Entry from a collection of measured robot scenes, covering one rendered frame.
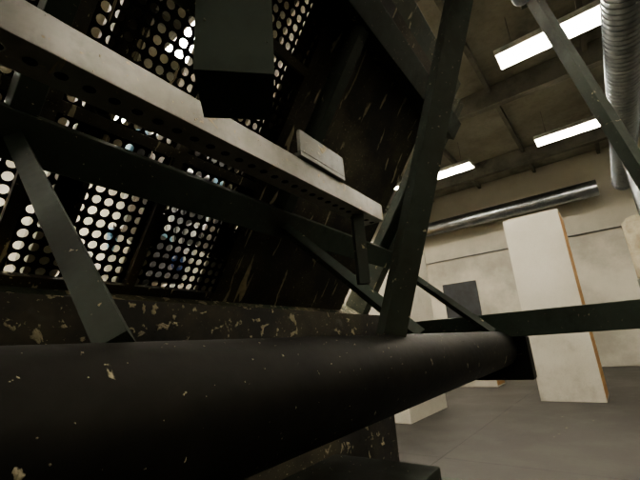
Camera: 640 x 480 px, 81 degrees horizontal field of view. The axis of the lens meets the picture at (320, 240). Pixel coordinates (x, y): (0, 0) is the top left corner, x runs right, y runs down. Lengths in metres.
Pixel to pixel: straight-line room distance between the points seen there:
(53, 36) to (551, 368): 4.83
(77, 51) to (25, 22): 0.04
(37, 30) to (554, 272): 4.79
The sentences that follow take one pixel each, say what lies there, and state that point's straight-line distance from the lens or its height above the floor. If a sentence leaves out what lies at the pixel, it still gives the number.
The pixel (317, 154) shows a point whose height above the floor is 1.04.
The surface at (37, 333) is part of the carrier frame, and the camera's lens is 0.80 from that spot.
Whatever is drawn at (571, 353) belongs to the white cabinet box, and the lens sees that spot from 4.87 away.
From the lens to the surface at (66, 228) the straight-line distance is 0.48.
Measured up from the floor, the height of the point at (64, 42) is 1.00.
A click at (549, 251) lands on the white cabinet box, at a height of 1.57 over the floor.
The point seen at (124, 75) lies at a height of 1.00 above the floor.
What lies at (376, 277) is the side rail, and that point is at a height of 1.01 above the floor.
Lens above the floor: 0.71
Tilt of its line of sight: 16 degrees up
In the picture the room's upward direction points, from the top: 4 degrees counter-clockwise
